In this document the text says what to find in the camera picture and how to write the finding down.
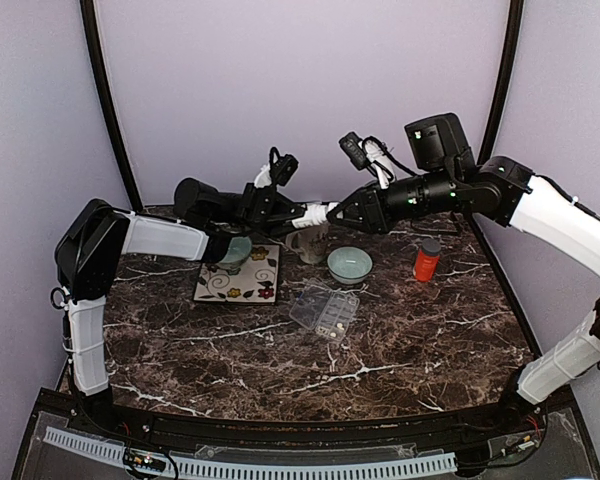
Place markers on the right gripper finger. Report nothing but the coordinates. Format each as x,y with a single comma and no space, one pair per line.
350,206
346,221

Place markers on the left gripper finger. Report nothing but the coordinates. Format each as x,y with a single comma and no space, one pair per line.
279,227
285,206

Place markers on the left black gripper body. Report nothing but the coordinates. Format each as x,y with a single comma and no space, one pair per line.
251,198

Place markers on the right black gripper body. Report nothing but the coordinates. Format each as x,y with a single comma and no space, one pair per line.
377,210

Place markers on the small white pill bottle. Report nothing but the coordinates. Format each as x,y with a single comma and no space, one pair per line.
315,214

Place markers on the orange bottle grey cap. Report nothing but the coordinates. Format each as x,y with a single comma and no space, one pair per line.
427,260

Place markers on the clear plastic pill organizer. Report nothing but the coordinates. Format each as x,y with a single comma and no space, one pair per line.
317,305

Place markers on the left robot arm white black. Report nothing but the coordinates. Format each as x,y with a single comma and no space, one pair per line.
88,254

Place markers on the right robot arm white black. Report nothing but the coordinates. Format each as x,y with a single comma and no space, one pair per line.
509,194

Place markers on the cream ceramic mug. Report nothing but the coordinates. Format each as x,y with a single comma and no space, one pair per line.
309,243

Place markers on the celadon bowl on table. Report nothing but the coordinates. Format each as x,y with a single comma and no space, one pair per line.
349,265

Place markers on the celadon bowl on tray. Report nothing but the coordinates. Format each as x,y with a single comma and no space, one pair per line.
238,252

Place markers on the square floral ceramic tray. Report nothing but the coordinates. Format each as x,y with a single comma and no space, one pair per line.
255,282

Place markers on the small circuit board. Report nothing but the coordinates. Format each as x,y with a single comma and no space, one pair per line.
141,459

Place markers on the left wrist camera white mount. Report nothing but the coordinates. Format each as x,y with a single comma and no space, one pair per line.
278,171

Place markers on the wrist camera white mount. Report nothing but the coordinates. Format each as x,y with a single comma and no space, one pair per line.
278,171
372,155

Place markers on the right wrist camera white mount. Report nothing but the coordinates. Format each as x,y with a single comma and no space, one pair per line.
372,155

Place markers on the right black frame post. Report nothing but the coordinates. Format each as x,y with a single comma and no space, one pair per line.
503,79

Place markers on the black frame post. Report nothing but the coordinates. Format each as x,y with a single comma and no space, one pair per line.
106,101
503,79

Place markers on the black front table rail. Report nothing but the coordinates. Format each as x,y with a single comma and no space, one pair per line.
466,426

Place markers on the white slotted cable duct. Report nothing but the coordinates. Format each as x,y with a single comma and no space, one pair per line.
224,463

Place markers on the left black frame post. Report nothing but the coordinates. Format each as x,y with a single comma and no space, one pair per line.
106,101

